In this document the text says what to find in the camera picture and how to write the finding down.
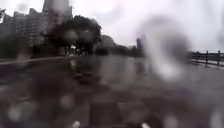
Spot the robot's own part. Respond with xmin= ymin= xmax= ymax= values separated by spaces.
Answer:
xmin=71 ymin=120 xmax=82 ymax=128
xmin=140 ymin=122 xmax=152 ymax=128

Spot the tall grey building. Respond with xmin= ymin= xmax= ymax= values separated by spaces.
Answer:
xmin=0 ymin=0 xmax=74 ymax=51

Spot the wet reddish paved path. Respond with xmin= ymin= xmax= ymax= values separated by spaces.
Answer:
xmin=0 ymin=54 xmax=224 ymax=128

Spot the dark wooden rail fence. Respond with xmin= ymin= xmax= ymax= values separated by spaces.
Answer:
xmin=189 ymin=49 xmax=224 ymax=69

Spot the row of distant trees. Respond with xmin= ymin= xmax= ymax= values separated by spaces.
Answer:
xmin=94 ymin=34 xmax=148 ymax=58

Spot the low dark concrete wall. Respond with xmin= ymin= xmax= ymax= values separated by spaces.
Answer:
xmin=0 ymin=55 xmax=76 ymax=68

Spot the large dark tree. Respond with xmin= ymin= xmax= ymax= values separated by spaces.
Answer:
xmin=48 ymin=14 xmax=103 ymax=57

